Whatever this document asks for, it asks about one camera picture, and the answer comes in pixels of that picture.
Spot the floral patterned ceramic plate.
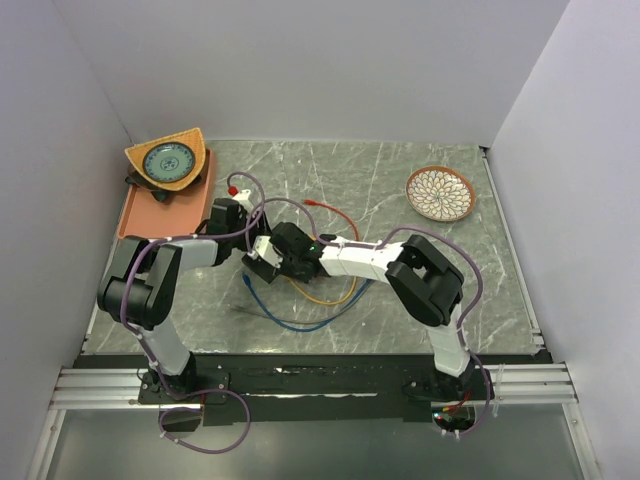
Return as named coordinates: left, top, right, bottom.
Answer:
left=405, top=166, right=476, bottom=222

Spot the blue green ceramic plate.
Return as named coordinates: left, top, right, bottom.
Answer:
left=143, top=142, right=196, bottom=183

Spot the orange woven basket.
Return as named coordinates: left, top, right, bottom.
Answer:
left=125, top=128, right=206, bottom=192

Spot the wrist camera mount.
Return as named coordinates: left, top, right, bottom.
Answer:
left=248, top=235, right=283, bottom=269
left=228, top=186, right=259, bottom=211

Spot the aluminium rail frame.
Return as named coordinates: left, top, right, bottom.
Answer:
left=31, top=141, right=601, bottom=479

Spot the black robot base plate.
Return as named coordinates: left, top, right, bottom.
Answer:
left=73, top=351, right=552, bottom=431

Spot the yellow ethernet cable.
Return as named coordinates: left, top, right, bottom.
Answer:
left=284, top=277, right=357, bottom=306

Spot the blue ethernet cable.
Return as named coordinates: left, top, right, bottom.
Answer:
left=241, top=272, right=374, bottom=332

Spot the black network switch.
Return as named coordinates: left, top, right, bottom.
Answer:
left=242, top=254, right=283, bottom=284

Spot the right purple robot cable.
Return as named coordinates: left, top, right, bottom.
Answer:
left=244, top=198, right=497, bottom=439

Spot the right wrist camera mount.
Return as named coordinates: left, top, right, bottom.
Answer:
left=248, top=235, right=283, bottom=269

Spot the dark bowl under basket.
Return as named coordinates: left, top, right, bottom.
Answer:
left=125, top=169, right=170, bottom=203

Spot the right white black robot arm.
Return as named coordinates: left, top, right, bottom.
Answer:
left=259, top=223, right=472, bottom=399

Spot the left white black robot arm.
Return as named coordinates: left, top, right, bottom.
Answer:
left=97, top=197, right=270, bottom=402

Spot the red ethernet cable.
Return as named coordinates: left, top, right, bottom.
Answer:
left=302, top=198, right=361, bottom=241

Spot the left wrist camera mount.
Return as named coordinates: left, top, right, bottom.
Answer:
left=228, top=186, right=259, bottom=211

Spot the pink plastic tray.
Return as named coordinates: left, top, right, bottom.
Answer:
left=116, top=148, right=217, bottom=239

